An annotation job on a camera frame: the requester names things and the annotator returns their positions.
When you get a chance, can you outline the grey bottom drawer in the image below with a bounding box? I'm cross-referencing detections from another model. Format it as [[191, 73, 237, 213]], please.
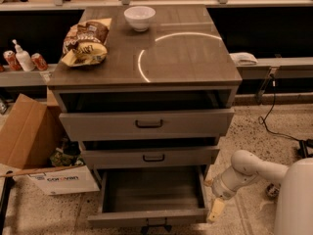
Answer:
[[88, 165, 210, 228]]

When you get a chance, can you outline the grey drawer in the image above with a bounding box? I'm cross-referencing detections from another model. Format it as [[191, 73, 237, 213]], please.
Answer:
[[60, 109, 234, 141], [81, 137, 219, 168], [88, 165, 210, 228]]

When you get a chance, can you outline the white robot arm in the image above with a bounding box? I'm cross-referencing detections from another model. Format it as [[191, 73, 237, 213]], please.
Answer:
[[207, 150, 313, 235]]

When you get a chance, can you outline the grey top drawer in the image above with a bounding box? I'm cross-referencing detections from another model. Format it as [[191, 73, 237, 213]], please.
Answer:
[[60, 109, 234, 141]]

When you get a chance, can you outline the grey wooden drawer cabinet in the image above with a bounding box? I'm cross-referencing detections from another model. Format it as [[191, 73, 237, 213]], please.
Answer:
[[47, 5, 243, 174]]

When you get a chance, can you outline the grey middle drawer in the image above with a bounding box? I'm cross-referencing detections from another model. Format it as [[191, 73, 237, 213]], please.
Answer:
[[81, 137, 219, 168]]

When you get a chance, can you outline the clear plastic bottle on floor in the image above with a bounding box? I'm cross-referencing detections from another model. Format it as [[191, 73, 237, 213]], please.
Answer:
[[265, 184, 280, 199]]

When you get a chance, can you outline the blue tape cross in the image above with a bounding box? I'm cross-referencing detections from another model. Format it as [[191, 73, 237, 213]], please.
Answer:
[[140, 225, 172, 235]]

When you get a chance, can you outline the black metal stand right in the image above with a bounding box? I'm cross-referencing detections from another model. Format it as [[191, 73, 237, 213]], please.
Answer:
[[297, 140, 313, 159]]

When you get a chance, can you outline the white printed cardboard box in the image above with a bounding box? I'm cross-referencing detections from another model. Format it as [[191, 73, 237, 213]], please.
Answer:
[[28, 165, 100, 195]]

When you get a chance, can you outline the folded white cloth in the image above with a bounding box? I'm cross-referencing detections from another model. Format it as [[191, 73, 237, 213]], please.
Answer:
[[230, 52, 257, 66]]

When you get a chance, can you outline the brown cardboard box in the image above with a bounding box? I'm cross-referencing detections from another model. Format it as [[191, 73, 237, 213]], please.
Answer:
[[0, 94, 63, 169]]

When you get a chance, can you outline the white ceramic bowl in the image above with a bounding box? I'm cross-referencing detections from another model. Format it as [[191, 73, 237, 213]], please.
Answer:
[[124, 6, 156, 32]]

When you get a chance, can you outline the yellow brown chip bag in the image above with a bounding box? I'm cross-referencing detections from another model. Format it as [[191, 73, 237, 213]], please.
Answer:
[[61, 18, 112, 68]]

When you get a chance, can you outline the black pole left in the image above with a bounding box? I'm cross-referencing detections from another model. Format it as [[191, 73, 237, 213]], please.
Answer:
[[0, 170, 15, 235]]

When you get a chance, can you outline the red soda can right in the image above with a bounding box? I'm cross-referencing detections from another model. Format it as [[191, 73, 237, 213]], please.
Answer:
[[31, 53, 48, 71]]

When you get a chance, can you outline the red soda can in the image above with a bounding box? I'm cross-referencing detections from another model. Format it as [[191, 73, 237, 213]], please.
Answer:
[[3, 50, 22, 71], [31, 53, 48, 71]]

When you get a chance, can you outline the white pump bottle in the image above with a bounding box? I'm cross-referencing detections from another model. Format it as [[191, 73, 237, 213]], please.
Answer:
[[12, 39, 35, 71]]

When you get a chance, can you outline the red soda can left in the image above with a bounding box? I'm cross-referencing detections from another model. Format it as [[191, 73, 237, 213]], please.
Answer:
[[3, 50, 22, 71]]

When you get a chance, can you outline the black floor cable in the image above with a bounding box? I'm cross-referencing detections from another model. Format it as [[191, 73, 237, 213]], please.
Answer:
[[257, 72, 302, 143]]

